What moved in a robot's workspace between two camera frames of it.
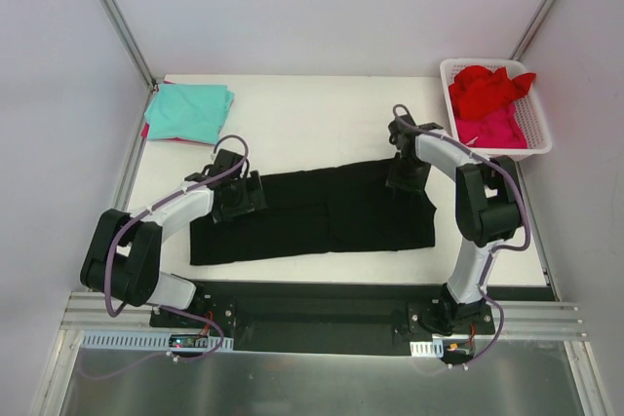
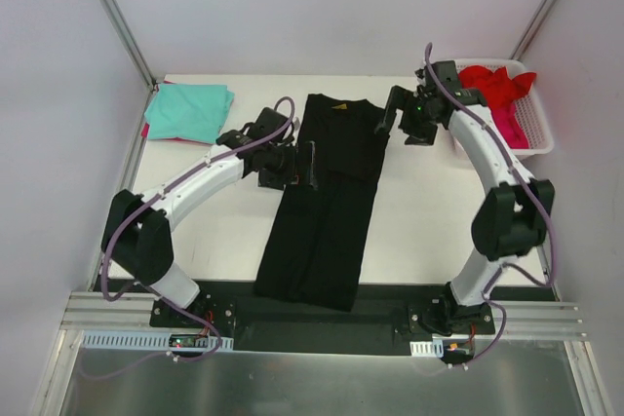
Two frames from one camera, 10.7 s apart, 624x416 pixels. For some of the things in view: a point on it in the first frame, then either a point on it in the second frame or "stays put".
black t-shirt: x=330 y=208 to x=316 y=241
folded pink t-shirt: x=145 y=130 stays put
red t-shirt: x=477 y=92 stays put
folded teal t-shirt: x=189 y=112 stays put
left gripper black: x=249 y=199 to x=298 y=166
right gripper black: x=407 y=180 to x=397 y=104
